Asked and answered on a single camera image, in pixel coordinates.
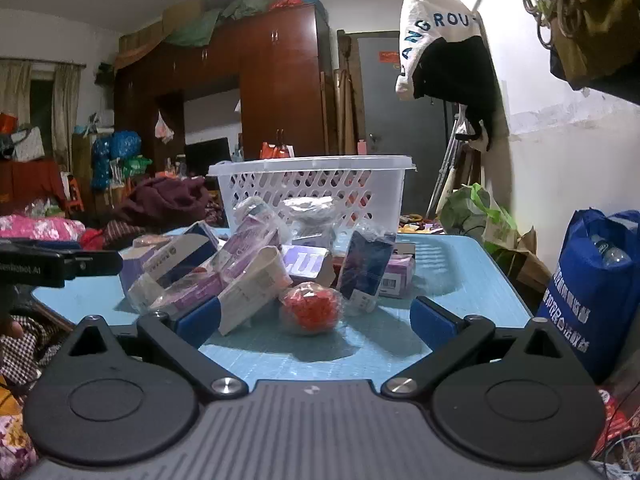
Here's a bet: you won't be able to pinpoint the small pink purple box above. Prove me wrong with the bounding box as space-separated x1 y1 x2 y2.
382 253 417 299

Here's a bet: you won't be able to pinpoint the blue plastic bag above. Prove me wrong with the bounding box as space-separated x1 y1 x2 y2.
91 130 143 192

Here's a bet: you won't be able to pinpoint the hanging bags on wall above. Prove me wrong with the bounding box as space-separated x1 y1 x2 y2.
518 0 640 107

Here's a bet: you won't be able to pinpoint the white and navy box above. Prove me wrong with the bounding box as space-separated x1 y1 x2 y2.
120 221 221 306

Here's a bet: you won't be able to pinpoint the orange ball in clear bag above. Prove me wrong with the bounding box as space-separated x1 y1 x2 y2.
279 282 347 337

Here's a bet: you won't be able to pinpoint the black monitor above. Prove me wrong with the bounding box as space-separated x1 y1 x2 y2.
184 137 232 177

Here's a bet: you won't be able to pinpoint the checked cloth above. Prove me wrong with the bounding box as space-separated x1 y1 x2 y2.
0 304 77 397

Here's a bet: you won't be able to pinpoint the clear bag with white item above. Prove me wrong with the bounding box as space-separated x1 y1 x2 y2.
279 197 343 252

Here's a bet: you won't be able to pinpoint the brown wooden wardrobe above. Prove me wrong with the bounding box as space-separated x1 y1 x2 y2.
113 4 333 182

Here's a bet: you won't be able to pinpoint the blue shopping bag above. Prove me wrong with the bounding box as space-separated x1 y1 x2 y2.
536 208 640 387

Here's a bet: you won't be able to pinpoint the purple white box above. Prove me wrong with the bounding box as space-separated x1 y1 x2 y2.
281 244 335 283

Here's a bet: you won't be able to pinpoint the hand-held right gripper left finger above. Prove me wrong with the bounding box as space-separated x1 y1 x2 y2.
62 296 249 402

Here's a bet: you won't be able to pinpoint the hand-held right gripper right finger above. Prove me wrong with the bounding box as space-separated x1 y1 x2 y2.
380 296 569 402

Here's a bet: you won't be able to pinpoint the metal crutches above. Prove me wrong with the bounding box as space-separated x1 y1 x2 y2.
424 114 477 223

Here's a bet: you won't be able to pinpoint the purple tube pack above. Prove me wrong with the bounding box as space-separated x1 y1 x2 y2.
224 197 282 282

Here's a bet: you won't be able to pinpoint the white cardboard box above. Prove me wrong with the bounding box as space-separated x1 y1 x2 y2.
217 246 294 337

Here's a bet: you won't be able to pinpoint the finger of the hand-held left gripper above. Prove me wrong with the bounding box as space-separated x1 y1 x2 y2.
62 250 124 282

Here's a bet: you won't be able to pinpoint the brown cardboard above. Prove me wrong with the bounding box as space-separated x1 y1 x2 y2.
495 227 553 295

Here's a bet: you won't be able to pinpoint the pink purple packet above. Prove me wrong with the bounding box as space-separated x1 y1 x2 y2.
149 267 227 313

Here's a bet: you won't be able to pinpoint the clear plastic bottle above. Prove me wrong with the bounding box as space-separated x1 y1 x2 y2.
589 233 633 268

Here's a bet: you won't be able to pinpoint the orange white plastic bag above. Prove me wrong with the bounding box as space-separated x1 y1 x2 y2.
259 129 295 161

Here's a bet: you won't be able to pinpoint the pink floral blanket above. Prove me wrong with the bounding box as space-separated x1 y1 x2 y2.
0 213 87 252

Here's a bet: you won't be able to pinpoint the white plastic basket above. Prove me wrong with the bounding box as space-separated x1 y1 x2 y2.
207 155 419 242

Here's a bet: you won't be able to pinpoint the grey door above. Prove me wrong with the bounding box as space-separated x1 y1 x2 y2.
348 31 454 211

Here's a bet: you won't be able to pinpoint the dark blue packet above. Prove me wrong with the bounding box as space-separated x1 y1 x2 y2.
336 231 397 312

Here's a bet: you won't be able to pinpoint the maroon cloth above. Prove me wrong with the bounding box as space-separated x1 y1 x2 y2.
118 175 213 232

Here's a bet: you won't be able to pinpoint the green tarpaulin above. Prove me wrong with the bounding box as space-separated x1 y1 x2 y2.
163 0 282 50

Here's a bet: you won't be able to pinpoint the beige curtain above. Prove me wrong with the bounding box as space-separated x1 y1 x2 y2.
0 58 87 173

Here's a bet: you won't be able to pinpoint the green plastic bag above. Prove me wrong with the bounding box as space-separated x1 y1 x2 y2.
439 183 518 257

